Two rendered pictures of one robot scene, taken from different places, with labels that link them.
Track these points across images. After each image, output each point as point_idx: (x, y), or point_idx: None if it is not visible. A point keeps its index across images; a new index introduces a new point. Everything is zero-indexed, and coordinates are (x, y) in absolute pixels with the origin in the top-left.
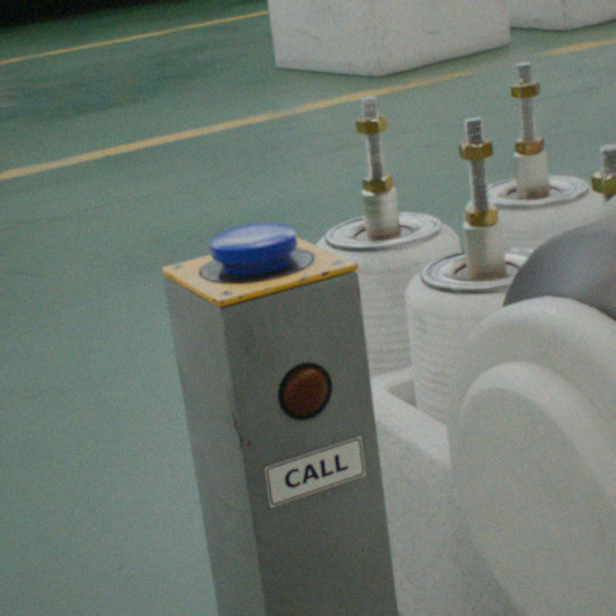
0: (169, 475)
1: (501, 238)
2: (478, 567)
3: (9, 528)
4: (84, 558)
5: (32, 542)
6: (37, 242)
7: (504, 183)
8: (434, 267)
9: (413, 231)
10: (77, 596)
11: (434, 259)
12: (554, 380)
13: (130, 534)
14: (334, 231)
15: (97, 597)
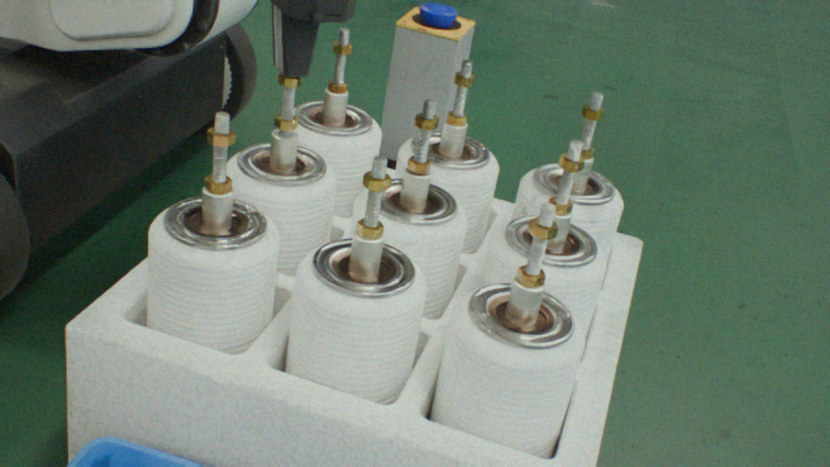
0: (795, 440)
1: (443, 131)
2: None
3: (787, 364)
4: (707, 357)
5: (755, 359)
6: None
7: (591, 250)
8: (481, 148)
9: (553, 183)
10: (663, 333)
11: (489, 152)
12: None
13: (718, 381)
14: (603, 180)
15: (653, 334)
